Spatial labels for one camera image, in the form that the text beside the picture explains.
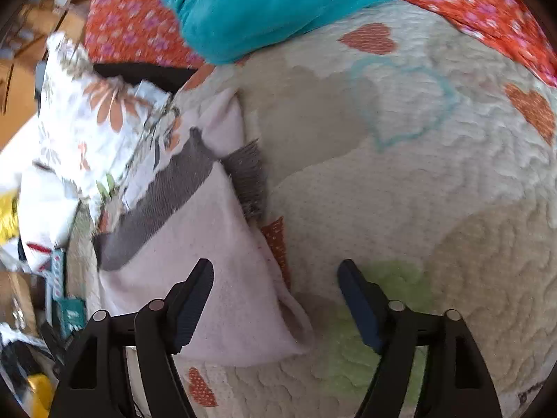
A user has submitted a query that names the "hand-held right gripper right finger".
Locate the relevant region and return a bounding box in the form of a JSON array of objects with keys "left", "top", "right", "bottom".
[{"left": 337, "top": 259, "right": 503, "bottom": 418}]

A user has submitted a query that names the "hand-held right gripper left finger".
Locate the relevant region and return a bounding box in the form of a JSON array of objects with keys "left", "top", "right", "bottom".
[{"left": 48, "top": 258, "right": 215, "bottom": 418}]

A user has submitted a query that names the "pink cardigan with grey trim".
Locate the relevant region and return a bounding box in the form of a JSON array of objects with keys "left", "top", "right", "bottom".
[{"left": 93, "top": 89, "right": 316, "bottom": 366}]

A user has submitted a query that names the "green box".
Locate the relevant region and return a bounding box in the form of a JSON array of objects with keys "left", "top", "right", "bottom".
[{"left": 53, "top": 296, "right": 84, "bottom": 338}]

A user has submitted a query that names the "quilted heart-print blanket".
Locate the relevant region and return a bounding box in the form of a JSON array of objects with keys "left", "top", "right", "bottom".
[{"left": 65, "top": 0, "right": 557, "bottom": 418}]

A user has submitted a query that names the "white box with coloured shapes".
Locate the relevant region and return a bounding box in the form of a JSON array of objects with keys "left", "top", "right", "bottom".
[{"left": 44, "top": 247, "right": 67, "bottom": 302}]

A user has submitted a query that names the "white paper bag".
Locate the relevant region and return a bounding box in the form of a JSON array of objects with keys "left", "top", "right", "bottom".
[{"left": 19, "top": 170, "right": 81, "bottom": 271}]

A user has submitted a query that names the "white floral pillow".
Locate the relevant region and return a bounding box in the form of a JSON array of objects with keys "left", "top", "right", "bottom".
[{"left": 37, "top": 32, "right": 183, "bottom": 227}]

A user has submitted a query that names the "yellow packet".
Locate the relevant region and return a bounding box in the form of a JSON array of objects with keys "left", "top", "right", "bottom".
[{"left": 0, "top": 192, "right": 20, "bottom": 245}]

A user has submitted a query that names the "cardboard box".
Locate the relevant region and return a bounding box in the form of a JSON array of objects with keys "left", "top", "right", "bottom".
[{"left": 0, "top": 0, "right": 59, "bottom": 151}]

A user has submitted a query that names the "red floral sheet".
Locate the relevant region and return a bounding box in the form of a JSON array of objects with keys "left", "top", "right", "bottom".
[{"left": 85, "top": 0, "right": 557, "bottom": 88}]

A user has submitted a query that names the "teal cloth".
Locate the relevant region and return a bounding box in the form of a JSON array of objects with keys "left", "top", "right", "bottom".
[{"left": 161, "top": 0, "right": 421, "bottom": 65}]

